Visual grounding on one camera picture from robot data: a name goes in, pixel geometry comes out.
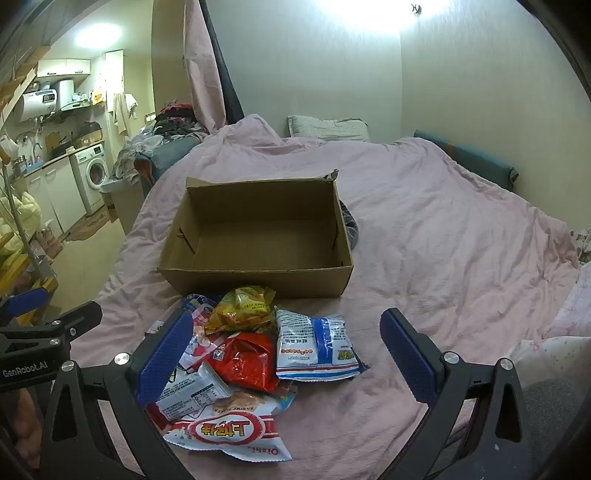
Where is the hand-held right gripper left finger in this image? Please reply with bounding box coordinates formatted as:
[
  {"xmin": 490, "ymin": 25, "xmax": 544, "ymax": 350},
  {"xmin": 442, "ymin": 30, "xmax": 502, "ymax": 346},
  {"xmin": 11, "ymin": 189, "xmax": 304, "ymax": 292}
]
[{"xmin": 37, "ymin": 305, "xmax": 197, "ymax": 480}]

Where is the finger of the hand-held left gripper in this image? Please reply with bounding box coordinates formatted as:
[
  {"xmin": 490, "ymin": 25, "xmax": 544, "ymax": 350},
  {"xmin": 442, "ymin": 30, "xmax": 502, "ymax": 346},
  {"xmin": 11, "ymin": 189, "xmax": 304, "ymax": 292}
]
[
  {"xmin": 0, "ymin": 287, "xmax": 51, "ymax": 319},
  {"xmin": 44, "ymin": 300, "xmax": 103, "ymax": 341}
]

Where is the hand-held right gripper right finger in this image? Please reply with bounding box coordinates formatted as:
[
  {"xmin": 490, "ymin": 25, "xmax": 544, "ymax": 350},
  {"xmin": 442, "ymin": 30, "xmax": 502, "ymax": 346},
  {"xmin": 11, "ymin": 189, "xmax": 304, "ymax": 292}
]
[{"xmin": 379, "ymin": 307, "xmax": 541, "ymax": 480}]

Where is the pink white snack packet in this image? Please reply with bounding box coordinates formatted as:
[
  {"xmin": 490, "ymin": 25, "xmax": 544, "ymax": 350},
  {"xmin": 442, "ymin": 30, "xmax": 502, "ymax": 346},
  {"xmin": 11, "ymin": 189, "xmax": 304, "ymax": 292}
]
[{"xmin": 180, "ymin": 295, "xmax": 232, "ymax": 374}]

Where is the silver white snack packet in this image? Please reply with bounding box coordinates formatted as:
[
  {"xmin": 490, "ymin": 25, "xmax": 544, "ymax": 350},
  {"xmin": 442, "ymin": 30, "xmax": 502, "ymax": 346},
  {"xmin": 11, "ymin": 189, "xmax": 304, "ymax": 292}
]
[{"xmin": 154, "ymin": 362, "xmax": 234, "ymax": 423}]

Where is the blue cartoon snack packet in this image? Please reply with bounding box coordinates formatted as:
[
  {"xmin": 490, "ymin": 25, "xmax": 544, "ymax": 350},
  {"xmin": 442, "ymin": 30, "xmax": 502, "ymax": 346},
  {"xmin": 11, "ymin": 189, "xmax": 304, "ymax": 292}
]
[{"xmin": 185, "ymin": 294, "xmax": 218, "ymax": 319}]

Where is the red snack packet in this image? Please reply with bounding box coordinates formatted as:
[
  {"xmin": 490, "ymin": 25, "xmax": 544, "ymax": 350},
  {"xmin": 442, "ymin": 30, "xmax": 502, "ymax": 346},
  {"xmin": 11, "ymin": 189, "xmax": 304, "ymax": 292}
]
[{"xmin": 203, "ymin": 331, "xmax": 280, "ymax": 393}]

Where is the yellow snack packet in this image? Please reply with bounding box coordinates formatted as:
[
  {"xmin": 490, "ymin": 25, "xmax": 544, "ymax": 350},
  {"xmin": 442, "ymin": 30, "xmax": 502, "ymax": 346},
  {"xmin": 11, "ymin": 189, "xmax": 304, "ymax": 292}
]
[{"xmin": 204, "ymin": 285, "xmax": 278, "ymax": 335}]

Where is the red white chip packet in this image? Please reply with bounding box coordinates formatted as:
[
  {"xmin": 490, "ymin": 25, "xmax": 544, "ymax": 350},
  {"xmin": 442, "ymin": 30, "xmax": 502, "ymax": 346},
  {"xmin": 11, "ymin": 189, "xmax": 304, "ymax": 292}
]
[{"xmin": 159, "ymin": 390, "xmax": 296, "ymax": 462}]

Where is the blue white snack packet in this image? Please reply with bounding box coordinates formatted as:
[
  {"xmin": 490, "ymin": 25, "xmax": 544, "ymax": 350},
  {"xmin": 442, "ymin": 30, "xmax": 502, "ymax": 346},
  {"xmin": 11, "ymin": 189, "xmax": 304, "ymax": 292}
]
[{"xmin": 274, "ymin": 305, "xmax": 370, "ymax": 383}]

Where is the brown cardboard box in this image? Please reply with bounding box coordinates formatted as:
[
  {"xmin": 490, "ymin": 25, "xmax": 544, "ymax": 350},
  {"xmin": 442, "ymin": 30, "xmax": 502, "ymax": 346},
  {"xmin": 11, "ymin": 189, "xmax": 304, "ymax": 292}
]
[{"xmin": 156, "ymin": 168, "xmax": 355, "ymax": 301}]

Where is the person's left hand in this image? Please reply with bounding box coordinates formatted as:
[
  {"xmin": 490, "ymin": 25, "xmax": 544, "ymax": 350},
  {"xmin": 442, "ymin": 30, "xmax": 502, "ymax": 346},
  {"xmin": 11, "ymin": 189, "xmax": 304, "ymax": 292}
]
[{"xmin": 9, "ymin": 392, "xmax": 44, "ymax": 457}]

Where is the wooden rack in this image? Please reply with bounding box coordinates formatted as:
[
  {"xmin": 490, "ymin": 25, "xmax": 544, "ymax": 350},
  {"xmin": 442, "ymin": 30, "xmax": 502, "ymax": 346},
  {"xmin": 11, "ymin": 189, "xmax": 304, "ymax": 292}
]
[{"xmin": 0, "ymin": 231, "xmax": 58, "ymax": 296}]

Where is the yellow cloth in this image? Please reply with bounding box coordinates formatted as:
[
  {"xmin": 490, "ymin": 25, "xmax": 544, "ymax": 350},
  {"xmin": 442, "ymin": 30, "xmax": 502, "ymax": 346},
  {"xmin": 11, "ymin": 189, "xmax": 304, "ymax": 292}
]
[{"xmin": 0, "ymin": 191, "xmax": 42, "ymax": 259}]

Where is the brown floor mat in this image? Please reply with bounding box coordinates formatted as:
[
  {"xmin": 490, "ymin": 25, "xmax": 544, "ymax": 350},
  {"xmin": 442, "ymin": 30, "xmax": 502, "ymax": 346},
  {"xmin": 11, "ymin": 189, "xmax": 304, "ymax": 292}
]
[{"xmin": 65, "ymin": 210, "xmax": 109, "ymax": 243}]

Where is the white kitchen cabinet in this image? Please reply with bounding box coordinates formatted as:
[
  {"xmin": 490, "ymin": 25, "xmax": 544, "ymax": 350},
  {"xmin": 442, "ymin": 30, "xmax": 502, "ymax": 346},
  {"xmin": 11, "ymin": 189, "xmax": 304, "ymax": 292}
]
[{"xmin": 23, "ymin": 159, "xmax": 88, "ymax": 234}]

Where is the white storage bin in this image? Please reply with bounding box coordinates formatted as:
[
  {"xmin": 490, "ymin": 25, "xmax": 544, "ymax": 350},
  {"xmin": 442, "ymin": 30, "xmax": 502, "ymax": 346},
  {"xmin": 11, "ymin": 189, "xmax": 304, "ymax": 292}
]
[{"xmin": 99, "ymin": 178, "xmax": 146, "ymax": 236}]

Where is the white washing machine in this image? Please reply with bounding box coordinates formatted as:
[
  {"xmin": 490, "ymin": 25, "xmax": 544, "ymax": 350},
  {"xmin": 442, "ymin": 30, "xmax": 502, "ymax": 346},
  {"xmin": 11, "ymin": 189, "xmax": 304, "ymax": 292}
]
[{"xmin": 69, "ymin": 143, "xmax": 112, "ymax": 217}]

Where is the grey striped cloth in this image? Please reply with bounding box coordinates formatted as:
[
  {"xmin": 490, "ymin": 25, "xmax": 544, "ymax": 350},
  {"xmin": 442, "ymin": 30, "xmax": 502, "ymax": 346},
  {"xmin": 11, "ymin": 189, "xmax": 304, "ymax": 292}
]
[{"xmin": 339, "ymin": 199, "xmax": 360, "ymax": 252}]

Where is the floral white pillow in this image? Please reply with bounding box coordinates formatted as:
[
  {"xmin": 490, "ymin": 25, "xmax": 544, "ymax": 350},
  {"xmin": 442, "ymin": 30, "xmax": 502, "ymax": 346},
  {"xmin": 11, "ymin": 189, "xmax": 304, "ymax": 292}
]
[{"xmin": 508, "ymin": 265, "xmax": 591, "ymax": 388}]

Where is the white water heater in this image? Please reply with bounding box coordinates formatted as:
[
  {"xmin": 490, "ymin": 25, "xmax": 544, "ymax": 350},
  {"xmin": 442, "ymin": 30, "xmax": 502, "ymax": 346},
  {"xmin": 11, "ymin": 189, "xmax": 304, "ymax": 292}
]
[{"xmin": 19, "ymin": 90, "xmax": 60, "ymax": 123}]

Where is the white hanging towel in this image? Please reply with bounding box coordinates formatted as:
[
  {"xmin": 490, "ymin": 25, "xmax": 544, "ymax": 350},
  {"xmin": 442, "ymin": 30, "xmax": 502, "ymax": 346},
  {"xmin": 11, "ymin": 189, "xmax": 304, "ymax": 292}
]
[{"xmin": 112, "ymin": 92, "xmax": 138, "ymax": 136}]

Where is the teal bolster cushion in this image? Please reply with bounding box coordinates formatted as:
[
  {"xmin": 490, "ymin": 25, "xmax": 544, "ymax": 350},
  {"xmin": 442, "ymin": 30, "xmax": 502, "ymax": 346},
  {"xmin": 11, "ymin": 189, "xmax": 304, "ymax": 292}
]
[{"xmin": 413, "ymin": 129, "xmax": 519, "ymax": 192}]

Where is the pile of dark clothes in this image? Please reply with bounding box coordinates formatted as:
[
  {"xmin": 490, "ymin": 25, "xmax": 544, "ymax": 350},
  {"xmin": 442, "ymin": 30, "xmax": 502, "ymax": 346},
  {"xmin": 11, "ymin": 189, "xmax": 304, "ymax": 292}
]
[{"xmin": 154, "ymin": 102, "xmax": 208, "ymax": 139}]

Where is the grey pillow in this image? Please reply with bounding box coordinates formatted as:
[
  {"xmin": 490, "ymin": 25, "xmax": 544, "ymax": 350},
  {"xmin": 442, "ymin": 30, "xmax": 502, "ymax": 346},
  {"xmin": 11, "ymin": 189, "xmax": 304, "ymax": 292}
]
[{"xmin": 287, "ymin": 115, "xmax": 371, "ymax": 143}]

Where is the pink curtain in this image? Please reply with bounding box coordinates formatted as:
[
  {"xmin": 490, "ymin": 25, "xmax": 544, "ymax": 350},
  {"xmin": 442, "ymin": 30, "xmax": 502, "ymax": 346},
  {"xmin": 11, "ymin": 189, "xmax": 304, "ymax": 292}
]
[{"xmin": 182, "ymin": 0, "xmax": 227, "ymax": 134}]

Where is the dark curtain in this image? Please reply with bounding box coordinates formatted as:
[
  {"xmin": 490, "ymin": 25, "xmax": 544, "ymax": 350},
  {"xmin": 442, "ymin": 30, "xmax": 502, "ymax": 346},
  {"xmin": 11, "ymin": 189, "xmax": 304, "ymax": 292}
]
[{"xmin": 198, "ymin": 0, "xmax": 245, "ymax": 125}]

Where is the white wall cabinet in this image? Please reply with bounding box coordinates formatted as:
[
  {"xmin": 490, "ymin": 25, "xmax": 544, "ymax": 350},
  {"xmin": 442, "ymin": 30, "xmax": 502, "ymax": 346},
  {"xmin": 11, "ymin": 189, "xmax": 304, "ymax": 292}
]
[{"xmin": 37, "ymin": 58, "xmax": 90, "ymax": 79}]

